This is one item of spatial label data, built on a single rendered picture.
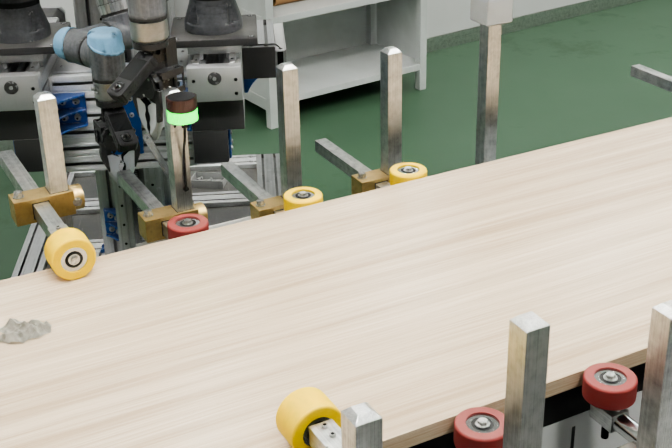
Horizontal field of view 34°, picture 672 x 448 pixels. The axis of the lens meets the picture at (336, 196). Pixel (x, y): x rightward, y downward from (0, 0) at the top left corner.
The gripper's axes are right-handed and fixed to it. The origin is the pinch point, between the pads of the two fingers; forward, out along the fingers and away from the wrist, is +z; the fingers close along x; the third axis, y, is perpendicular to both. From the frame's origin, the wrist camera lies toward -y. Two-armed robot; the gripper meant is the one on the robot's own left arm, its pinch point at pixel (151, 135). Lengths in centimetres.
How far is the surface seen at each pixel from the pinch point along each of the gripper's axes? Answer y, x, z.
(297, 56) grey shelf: 247, 201, 87
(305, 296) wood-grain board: -14, -57, 11
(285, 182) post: 21.3, -17.0, 13.4
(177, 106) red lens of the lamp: -4.3, -14.6, -11.0
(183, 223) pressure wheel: -9.7, -20.0, 10.3
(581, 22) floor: 430, 148, 103
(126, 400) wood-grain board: -53, -57, 11
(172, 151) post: -2.4, -9.5, 0.3
